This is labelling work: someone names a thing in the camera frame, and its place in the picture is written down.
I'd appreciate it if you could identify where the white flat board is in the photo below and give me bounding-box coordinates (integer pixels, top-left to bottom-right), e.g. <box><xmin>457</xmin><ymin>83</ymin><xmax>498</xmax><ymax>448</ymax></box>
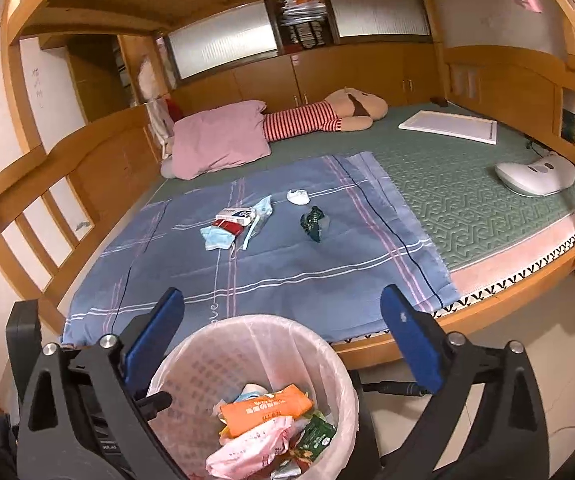
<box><xmin>398</xmin><ymin>110</ymin><xmax>498</xmax><ymax>146</ymax></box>

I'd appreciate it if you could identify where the white red cloth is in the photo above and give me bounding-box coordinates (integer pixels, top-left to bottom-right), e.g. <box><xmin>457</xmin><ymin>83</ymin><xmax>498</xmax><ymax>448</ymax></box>
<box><xmin>145</xmin><ymin>97</ymin><xmax>176</xmax><ymax>146</ymax></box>

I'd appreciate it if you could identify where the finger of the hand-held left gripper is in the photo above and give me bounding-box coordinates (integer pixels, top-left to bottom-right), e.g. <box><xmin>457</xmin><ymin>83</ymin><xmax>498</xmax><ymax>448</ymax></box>
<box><xmin>5</xmin><ymin>300</ymin><xmax>43</xmax><ymax>411</ymax></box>
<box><xmin>138</xmin><ymin>392</ymin><xmax>173</xmax><ymax>417</ymax></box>

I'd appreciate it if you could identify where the red white box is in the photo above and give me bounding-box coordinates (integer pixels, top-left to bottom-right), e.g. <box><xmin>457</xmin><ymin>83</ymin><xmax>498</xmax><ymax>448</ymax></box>
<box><xmin>214</xmin><ymin>206</ymin><xmax>254</xmax><ymax>237</ymax></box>

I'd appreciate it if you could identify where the blue face mask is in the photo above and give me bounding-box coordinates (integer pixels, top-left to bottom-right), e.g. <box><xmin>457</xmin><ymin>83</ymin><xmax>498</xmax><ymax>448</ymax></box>
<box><xmin>200</xmin><ymin>225</ymin><xmax>237</xmax><ymax>252</ymax></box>

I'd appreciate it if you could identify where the wooden wall cabinet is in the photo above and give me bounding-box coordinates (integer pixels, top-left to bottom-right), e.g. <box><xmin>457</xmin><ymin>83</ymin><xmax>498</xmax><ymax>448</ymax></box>
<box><xmin>170</xmin><ymin>42</ymin><xmax>445</xmax><ymax>111</ymax></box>

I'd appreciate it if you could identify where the dark green wrapper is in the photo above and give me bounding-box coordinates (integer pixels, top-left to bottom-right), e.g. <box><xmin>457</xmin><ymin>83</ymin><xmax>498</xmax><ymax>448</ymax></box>
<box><xmin>300</xmin><ymin>206</ymin><xmax>329</xmax><ymax>243</ymax></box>

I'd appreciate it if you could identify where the pink pillow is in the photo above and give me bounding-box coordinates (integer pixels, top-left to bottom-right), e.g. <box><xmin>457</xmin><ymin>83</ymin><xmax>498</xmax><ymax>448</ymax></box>
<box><xmin>172</xmin><ymin>100</ymin><xmax>272</xmax><ymax>181</ymax></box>

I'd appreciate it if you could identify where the patterned mattress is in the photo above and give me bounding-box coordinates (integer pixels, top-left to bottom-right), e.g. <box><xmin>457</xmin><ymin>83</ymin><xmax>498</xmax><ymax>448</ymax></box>
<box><xmin>327</xmin><ymin>215</ymin><xmax>575</xmax><ymax>346</ymax></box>

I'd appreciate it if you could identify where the white rounded cushion device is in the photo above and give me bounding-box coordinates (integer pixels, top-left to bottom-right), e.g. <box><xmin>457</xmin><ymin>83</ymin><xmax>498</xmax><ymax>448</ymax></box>
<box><xmin>495</xmin><ymin>155</ymin><xmax>575</xmax><ymax>197</ymax></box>

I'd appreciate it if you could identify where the wooden bunk bed frame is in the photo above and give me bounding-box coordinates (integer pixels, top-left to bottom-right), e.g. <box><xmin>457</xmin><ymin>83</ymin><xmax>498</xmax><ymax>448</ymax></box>
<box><xmin>0</xmin><ymin>0</ymin><xmax>575</xmax><ymax>376</ymax></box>

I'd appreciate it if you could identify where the clear plastic wrapper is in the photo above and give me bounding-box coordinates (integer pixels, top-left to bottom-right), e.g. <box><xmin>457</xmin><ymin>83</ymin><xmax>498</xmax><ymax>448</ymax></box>
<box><xmin>240</xmin><ymin>195</ymin><xmax>273</xmax><ymax>251</ymax></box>

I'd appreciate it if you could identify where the striped plush doll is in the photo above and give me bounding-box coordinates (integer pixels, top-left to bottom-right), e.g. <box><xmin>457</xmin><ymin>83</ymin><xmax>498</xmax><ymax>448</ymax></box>
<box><xmin>262</xmin><ymin>88</ymin><xmax>389</xmax><ymax>142</ymax></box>

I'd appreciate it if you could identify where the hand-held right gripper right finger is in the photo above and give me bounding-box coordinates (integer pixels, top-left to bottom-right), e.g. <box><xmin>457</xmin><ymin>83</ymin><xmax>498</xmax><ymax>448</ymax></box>
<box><xmin>380</xmin><ymin>284</ymin><xmax>551</xmax><ymax>480</ymax></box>

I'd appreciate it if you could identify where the green patterned bed mat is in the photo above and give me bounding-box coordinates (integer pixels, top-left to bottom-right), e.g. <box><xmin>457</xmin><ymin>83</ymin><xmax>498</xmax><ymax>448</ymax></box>
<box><xmin>155</xmin><ymin>105</ymin><xmax>575</xmax><ymax>271</ymax></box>

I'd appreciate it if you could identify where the green white snack packet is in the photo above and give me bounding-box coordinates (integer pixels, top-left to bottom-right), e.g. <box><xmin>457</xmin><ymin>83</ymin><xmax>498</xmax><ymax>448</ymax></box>
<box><xmin>295</xmin><ymin>415</ymin><xmax>337</xmax><ymax>461</ymax></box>

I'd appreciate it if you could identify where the waste bin with plastic liner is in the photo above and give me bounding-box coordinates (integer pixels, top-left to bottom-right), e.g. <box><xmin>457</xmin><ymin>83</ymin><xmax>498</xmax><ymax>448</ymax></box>
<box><xmin>146</xmin><ymin>314</ymin><xmax>359</xmax><ymax>480</ymax></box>

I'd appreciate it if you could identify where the orange packet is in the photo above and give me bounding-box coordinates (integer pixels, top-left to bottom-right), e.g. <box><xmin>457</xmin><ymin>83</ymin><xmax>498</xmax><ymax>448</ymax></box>
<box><xmin>219</xmin><ymin>384</ymin><xmax>315</xmax><ymax>438</ymax></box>

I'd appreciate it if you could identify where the pink wrapper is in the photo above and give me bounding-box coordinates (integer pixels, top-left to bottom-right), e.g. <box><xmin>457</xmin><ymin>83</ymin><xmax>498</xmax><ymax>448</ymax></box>
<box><xmin>205</xmin><ymin>417</ymin><xmax>295</xmax><ymax>480</ymax></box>

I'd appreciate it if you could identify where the blue striped blanket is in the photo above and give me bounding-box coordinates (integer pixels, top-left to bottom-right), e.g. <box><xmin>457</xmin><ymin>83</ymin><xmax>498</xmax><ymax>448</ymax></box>
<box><xmin>60</xmin><ymin>151</ymin><xmax>461</xmax><ymax>351</ymax></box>

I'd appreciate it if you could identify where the black rod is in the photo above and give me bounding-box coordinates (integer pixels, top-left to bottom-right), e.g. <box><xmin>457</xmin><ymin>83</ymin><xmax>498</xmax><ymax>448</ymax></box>
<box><xmin>357</xmin><ymin>380</ymin><xmax>431</xmax><ymax>397</ymax></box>

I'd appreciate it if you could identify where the frosted glass window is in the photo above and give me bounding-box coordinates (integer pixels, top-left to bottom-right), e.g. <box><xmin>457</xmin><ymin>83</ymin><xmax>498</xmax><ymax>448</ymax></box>
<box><xmin>327</xmin><ymin>0</ymin><xmax>431</xmax><ymax>38</ymax></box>
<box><xmin>165</xmin><ymin>0</ymin><xmax>281</xmax><ymax>81</ymax></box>

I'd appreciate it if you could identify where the wooden bookshelf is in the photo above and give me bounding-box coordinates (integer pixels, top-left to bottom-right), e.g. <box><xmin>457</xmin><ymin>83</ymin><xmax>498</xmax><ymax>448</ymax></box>
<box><xmin>112</xmin><ymin>37</ymin><xmax>138</xmax><ymax>106</ymax></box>

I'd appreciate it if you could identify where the stack of books and papers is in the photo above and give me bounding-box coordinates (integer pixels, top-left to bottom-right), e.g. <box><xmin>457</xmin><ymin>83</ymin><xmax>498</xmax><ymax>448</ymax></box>
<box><xmin>278</xmin><ymin>0</ymin><xmax>331</xmax><ymax>51</ymax></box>

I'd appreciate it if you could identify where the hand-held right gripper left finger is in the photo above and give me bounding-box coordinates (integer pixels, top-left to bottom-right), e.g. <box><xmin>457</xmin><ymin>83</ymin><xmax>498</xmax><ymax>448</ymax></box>
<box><xmin>18</xmin><ymin>287</ymin><xmax>188</xmax><ymax>480</ymax></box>

